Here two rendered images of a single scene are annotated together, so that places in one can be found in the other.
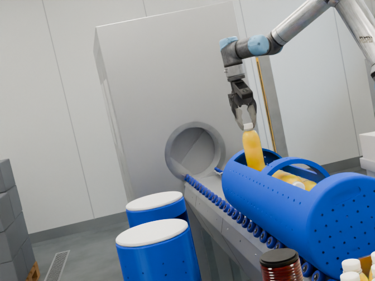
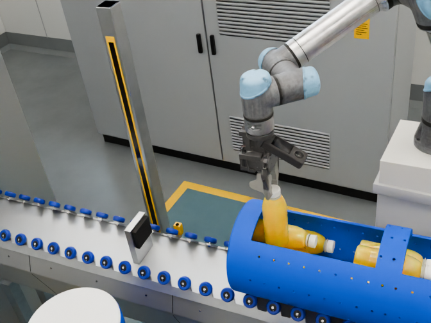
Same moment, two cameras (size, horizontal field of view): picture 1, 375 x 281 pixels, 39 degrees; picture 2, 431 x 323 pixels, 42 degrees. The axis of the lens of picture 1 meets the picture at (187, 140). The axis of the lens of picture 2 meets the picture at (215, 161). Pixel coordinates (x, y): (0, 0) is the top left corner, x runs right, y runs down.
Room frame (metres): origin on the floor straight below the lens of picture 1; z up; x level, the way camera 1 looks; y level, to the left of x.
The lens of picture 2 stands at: (1.46, 0.76, 2.31)
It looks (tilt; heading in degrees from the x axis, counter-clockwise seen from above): 36 degrees down; 308
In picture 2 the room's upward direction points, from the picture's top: 8 degrees counter-clockwise
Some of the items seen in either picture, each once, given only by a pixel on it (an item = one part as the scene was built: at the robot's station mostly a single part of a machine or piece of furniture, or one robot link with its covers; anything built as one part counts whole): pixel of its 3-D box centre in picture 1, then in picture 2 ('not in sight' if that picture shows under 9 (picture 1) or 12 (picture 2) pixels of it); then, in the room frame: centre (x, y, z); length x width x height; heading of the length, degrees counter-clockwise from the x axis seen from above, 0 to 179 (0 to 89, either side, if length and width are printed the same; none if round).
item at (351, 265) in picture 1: (351, 265); not in sight; (1.12, -0.29, 1.09); 0.04 x 0.04 x 0.02
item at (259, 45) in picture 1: (254, 46); (292, 82); (2.05, -0.33, 1.63); 0.11 x 0.11 x 0.08; 49
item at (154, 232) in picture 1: (152, 232); not in sight; (1.95, 0.20, 1.03); 0.28 x 0.28 x 0.01
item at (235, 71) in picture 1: (234, 71); (258, 122); (2.10, -0.24, 1.56); 0.08 x 0.08 x 0.05
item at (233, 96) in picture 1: (238, 91); (258, 148); (2.11, -0.24, 1.48); 0.09 x 0.08 x 0.12; 10
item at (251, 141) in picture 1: (253, 150); (275, 218); (2.08, -0.25, 1.24); 0.07 x 0.07 x 0.19
